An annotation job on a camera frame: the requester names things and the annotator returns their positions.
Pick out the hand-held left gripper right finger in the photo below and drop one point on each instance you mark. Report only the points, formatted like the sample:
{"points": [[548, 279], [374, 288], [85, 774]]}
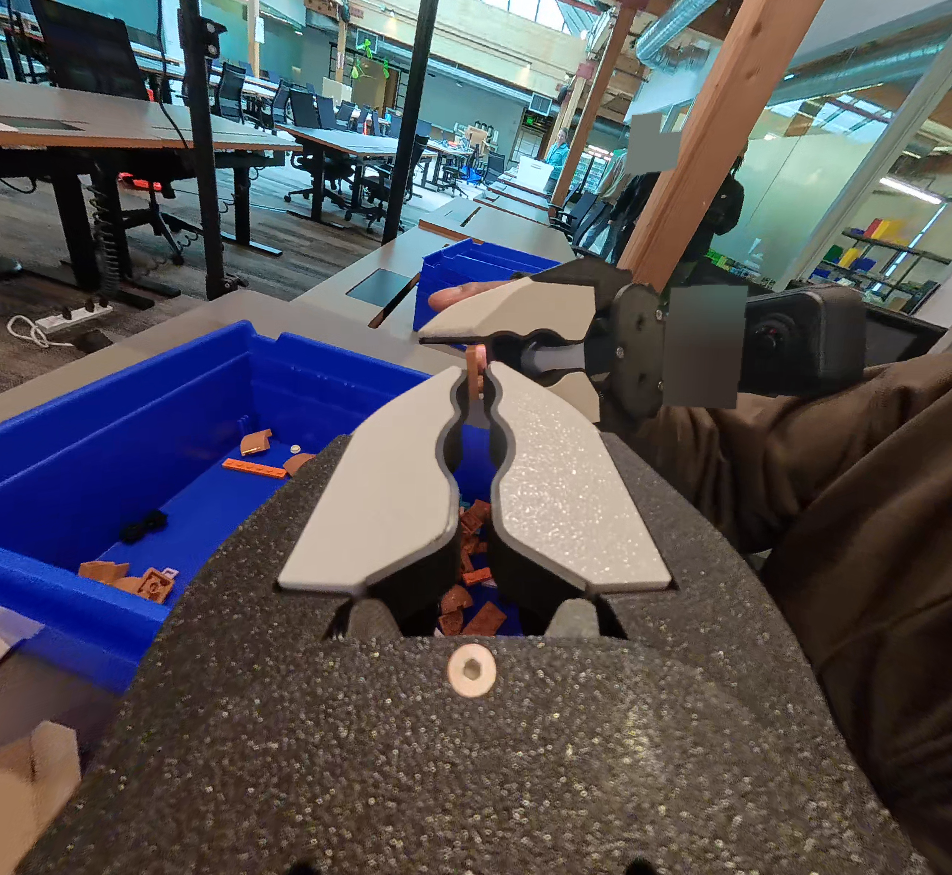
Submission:
{"points": [[573, 510]]}

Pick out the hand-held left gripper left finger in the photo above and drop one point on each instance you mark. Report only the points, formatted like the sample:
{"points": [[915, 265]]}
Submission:
{"points": [[364, 510]]}

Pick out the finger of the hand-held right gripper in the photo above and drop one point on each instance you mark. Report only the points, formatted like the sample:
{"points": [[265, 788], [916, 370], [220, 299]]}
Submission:
{"points": [[576, 391], [513, 309]]}

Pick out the brick chunk with coloured studs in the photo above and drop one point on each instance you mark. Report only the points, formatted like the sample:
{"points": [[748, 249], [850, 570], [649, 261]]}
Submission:
{"points": [[476, 369]]}

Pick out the blue plastic bin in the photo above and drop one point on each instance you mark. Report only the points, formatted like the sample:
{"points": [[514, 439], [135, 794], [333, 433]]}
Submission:
{"points": [[149, 406]]}

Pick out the person's right hand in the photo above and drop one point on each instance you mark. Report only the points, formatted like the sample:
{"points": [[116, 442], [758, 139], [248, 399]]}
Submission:
{"points": [[461, 293]]}

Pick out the small blue storage bin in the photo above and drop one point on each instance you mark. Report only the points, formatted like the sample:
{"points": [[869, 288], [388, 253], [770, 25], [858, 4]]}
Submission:
{"points": [[461, 265]]}

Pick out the long wooden desk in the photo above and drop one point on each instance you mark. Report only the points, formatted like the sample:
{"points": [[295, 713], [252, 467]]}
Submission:
{"points": [[349, 140], [506, 220], [111, 116]]}

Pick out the black office chair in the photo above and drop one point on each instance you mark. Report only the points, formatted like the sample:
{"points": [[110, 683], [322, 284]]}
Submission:
{"points": [[584, 216], [89, 49], [413, 161], [230, 90], [305, 108]]}

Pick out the wooden column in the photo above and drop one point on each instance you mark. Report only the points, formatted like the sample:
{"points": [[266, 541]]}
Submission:
{"points": [[587, 108], [744, 71]]}

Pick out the pile of loose toy bricks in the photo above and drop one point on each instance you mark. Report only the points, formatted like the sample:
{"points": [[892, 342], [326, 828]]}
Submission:
{"points": [[152, 581]]}

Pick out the black stand pole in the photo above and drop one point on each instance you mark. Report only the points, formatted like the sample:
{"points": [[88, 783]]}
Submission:
{"points": [[428, 71]]}

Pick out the shelf with coloured bins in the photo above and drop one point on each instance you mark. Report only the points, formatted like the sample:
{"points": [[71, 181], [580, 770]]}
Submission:
{"points": [[877, 257]]}

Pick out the white power strip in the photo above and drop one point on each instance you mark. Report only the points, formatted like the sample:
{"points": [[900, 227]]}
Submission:
{"points": [[67, 321]]}

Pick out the black stand bar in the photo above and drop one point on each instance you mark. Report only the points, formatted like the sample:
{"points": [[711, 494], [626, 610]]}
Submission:
{"points": [[199, 146]]}

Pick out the open printed cardboard box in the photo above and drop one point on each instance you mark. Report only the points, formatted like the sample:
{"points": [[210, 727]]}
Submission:
{"points": [[37, 778]]}

